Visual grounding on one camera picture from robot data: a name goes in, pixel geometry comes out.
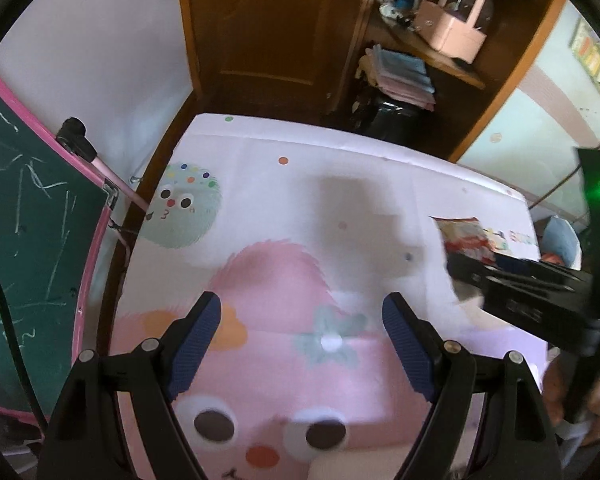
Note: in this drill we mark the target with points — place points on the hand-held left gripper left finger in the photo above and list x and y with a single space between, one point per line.
195 345

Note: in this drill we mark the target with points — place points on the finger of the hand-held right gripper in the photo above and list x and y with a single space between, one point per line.
517 264
465 270

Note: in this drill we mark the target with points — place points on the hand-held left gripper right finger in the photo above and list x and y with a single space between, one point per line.
407 345

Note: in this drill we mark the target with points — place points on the red white cookie packet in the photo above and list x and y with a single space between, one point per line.
460 235

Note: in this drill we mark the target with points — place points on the blue cushion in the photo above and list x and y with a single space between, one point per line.
560 240

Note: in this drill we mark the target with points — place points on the cartoon printed tablecloth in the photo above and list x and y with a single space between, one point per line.
260 220

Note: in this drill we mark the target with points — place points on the black bag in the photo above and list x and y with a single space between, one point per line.
387 117

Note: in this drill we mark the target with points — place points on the brown wooden shelf unit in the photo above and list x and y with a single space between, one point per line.
510 85

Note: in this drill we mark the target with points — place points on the stack of folded cloths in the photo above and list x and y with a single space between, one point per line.
400 77

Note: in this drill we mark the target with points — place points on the small shelf trinkets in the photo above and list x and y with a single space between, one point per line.
397 7

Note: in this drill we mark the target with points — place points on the brown wooden door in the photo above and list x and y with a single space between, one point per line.
270 25

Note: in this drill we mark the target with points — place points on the green chalkboard with pink frame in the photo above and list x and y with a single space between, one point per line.
25 260

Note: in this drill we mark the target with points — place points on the wall poster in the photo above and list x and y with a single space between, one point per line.
595 57

